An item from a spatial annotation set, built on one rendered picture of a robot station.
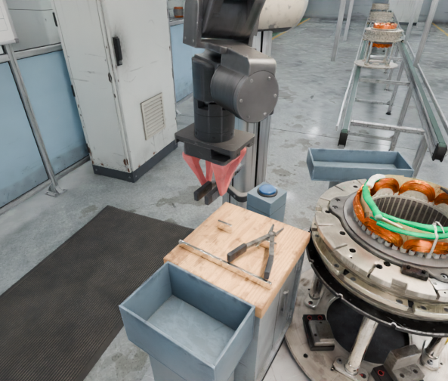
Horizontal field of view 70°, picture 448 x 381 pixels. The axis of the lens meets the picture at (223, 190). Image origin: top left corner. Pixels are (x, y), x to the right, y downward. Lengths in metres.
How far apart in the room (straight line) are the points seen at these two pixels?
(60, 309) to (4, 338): 0.26
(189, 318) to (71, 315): 1.40
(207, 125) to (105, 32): 2.11
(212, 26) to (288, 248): 0.38
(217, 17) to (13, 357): 1.76
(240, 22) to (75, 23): 2.29
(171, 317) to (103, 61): 2.18
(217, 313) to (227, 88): 0.36
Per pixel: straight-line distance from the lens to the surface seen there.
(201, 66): 0.42
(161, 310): 0.60
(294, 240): 0.61
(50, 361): 1.83
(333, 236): 0.59
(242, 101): 0.35
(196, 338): 0.56
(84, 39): 2.63
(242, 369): 0.67
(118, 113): 2.63
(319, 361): 0.78
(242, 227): 0.62
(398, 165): 1.01
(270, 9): 0.81
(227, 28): 0.41
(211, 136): 0.44
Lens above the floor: 1.46
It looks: 33 degrees down
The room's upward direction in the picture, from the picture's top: straight up
